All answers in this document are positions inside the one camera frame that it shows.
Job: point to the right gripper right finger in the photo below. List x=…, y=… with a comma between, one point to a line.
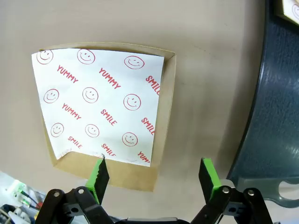
x=209, y=182

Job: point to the brown kraft paper box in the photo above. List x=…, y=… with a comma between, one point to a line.
x=279, y=8
x=130, y=175

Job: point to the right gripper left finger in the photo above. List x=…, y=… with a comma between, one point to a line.
x=99, y=182

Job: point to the dark plastic serving tray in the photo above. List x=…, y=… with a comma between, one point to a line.
x=275, y=105

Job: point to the white power strip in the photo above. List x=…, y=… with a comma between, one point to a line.
x=17, y=190

